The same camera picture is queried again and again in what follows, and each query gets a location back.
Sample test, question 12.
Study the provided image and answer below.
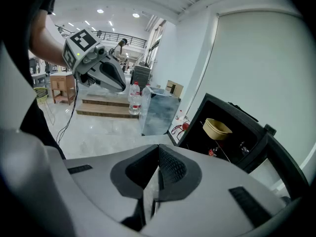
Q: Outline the large cardboard box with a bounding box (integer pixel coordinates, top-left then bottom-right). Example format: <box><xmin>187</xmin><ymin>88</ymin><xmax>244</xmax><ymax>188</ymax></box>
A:
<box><xmin>164</xmin><ymin>79</ymin><xmax>184</xmax><ymax>99</ymax></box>

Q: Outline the red cartoon bag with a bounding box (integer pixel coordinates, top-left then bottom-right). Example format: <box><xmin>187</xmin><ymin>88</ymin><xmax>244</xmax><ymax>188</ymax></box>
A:
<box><xmin>171</xmin><ymin>121</ymin><xmax>191</xmax><ymax>135</ymax></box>

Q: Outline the yellow container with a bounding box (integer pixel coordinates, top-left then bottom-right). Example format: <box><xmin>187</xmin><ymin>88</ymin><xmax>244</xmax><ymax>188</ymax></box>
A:
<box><xmin>202</xmin><ymin>118</ymin><xmax>233</xmax><ymax>141</ymax></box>

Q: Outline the gray metal cabinet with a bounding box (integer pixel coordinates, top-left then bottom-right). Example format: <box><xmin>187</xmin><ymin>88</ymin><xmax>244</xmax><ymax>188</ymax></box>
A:
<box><xmin>132</xmin><ymin>65</ymin><xmax>152</xmax><ymax>91</ymax></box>

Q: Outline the dark glass bottle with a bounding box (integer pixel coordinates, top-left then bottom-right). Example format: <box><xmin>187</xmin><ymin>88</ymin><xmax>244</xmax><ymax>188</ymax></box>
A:
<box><xmin>238</xmin><ymin>141</ymin><xmax>250</xmax><ymax>156</ymax></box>

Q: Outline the large clear water bottle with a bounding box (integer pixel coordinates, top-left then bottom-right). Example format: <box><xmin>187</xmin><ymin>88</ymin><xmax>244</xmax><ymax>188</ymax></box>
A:
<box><xmin>129</xmin><ymin>81</ymin><xmax>141</xmax><ymax>96</ymax></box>
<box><xmin>128</xmin><ymin>91</ymin><xmax>143</xmax><ymax>116</ymax></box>

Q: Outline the person's left forearm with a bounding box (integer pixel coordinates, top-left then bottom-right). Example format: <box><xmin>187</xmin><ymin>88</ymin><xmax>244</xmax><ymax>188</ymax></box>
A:
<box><xmin>29</xmin><ymin>8</ymin><xmax>69</xmax><ymax>68</ymax></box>

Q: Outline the brown wooden side table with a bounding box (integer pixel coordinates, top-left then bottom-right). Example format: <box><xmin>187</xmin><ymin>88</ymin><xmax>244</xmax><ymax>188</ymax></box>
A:
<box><xmin>50</xmin><ymin>73</ymin><xmax>77</xmax><ymax>106</ymax></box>

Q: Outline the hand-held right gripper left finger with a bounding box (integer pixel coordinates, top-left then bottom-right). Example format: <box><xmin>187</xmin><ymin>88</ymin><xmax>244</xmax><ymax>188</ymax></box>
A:
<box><xmin>0</xmin><ymin>128</ymin><xmax>160</xmax><ymax>237</ymax></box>

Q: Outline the person's black clothed body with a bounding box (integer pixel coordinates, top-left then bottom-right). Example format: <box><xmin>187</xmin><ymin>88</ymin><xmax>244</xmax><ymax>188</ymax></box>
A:
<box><xmin>0</xmin><ymin>0</ymin><xmax>67</xmax><ymax>160</ymax></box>

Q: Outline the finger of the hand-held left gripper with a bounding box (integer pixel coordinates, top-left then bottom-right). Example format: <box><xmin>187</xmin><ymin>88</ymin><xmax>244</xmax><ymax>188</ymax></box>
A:
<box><xmin>95</xmin><ymin>55</ymin><xmax>127</xmax><ymax>93</ymax></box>

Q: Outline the yellow wire chair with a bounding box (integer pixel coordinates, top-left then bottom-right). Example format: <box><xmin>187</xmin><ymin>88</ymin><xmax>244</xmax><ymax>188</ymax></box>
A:
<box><xmin>34</xmin><ymin>87</ymin><xmax>56</xmax><ymax>126</ymax></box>

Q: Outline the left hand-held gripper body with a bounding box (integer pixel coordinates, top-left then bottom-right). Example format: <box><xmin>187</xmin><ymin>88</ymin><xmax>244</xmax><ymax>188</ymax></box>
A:
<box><xmin>62</xmin><ymin>28</ymin><xmax>108</xmax><ymax>88</ymax></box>

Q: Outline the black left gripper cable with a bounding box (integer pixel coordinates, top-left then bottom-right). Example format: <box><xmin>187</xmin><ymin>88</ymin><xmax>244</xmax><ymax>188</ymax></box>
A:
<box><xmin>56</xmin><ymin>81</ymin><xmax>79</xmax><ymax>145</ymax></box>

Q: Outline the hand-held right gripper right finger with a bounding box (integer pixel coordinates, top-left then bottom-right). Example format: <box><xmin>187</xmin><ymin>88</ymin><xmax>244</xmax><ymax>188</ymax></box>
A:
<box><xmin>143</xmin><ymin>144</ymin><xmax>290</xmax><ymax>237</ymax></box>

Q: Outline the black cabinet fridge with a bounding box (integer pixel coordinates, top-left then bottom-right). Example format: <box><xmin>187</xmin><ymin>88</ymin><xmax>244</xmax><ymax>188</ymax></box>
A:
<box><xmin>177</xmin><ymin>92</ymin><xmax>311</xmax><ymax>202</ymax></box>

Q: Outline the black balcony railing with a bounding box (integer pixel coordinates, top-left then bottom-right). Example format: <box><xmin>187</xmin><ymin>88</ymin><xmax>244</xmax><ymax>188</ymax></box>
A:
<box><xmin>91</xmin><ymin>30</ymin><xmax>148</xmax><ymax>49</ymax></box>

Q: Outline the wooden step platform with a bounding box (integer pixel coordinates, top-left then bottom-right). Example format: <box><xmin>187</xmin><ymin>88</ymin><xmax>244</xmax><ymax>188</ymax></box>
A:
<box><xmin>76</xmin><ymin>94</ymin><xmax>140</xmax><ymax>119</ymax></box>

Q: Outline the clear plastic storage bin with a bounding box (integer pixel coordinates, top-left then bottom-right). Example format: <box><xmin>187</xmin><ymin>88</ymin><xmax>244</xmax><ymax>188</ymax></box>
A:
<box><xmin>139</xmin><ymin>84</ymin><xmax>181</xmax><ymax>136</ymax></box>

